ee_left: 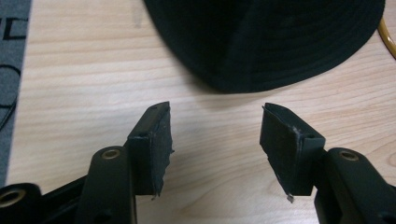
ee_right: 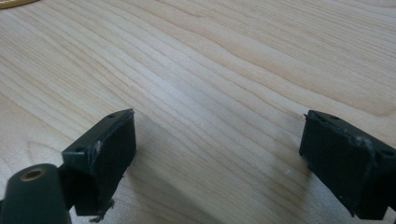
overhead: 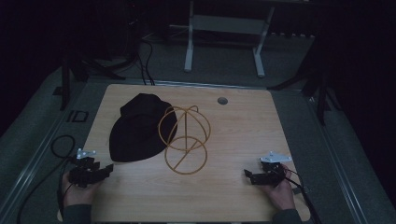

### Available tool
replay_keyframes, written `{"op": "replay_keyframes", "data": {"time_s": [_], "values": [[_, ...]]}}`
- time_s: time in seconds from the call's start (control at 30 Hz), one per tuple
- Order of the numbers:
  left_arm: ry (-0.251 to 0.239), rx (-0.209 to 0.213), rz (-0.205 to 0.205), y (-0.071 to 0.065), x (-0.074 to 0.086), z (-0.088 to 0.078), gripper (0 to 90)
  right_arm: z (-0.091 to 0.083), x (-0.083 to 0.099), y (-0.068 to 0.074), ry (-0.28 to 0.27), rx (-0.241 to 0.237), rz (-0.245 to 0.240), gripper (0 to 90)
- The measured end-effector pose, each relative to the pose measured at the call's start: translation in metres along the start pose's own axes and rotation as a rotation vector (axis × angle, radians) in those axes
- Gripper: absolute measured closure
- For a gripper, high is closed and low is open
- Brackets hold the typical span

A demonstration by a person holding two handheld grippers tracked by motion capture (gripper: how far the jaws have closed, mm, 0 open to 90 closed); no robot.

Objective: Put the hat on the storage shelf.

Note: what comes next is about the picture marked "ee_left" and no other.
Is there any black hat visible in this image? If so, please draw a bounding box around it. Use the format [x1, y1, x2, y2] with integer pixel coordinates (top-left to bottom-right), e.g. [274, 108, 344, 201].
[143, 0, 387, 94]

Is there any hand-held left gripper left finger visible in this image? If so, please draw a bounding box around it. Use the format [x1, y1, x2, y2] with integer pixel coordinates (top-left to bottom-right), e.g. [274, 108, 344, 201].
[123, 101, 176, 201]

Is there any yellow cable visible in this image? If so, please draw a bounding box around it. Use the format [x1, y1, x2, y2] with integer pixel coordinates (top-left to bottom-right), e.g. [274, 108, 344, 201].
[377, 17, 396, 60]

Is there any grey mat with black print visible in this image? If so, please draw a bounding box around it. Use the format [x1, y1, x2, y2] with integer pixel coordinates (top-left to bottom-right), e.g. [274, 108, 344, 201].
[0, 0, 33, 189]

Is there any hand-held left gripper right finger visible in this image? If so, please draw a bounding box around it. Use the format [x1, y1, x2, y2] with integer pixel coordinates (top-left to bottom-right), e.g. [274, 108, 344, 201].
[259, 102, 327, 203]

